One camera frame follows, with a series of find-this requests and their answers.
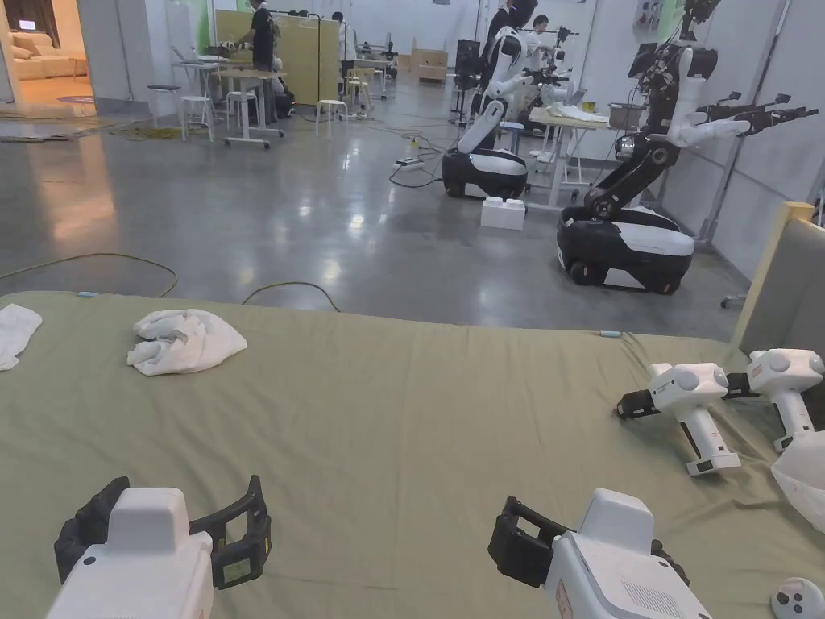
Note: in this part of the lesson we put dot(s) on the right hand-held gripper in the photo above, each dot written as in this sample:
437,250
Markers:
612,570

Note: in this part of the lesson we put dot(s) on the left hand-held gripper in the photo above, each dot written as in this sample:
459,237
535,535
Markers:
132,567

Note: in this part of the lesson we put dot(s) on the spare hand-held gripper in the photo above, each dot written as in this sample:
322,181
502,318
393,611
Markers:
789,387
686,400

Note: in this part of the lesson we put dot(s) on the bunched white cloth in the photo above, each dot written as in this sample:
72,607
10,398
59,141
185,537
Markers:
187,342

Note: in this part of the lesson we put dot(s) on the white hand controller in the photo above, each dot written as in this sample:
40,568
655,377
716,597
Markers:
794,598

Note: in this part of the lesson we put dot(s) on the white rounded device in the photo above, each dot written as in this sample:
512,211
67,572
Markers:
802,487

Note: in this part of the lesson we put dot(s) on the bed with pale green sheet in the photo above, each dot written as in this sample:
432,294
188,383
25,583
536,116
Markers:
399,438

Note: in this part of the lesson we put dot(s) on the flat white cloth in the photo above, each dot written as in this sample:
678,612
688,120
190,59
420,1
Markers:
14,332

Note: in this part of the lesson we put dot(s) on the black and white wheeled robot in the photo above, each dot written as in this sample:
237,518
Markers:
635,213

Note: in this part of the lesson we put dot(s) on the white foam block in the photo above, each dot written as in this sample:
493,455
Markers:
502,214

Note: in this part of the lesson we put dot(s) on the white wheeled humanoid robot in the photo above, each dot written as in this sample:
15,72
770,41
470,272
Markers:
490,142

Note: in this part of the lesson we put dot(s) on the white power strip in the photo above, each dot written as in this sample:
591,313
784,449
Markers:
409,163

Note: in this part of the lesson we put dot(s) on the wooden top desk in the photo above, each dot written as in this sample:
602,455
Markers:
251,97

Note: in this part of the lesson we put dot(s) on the cream sofa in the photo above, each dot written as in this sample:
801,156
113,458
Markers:
38,55

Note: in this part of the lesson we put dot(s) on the wooden crate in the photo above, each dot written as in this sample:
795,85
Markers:
432,64

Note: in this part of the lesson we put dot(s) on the group of people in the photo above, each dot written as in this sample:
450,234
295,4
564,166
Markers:
519,22

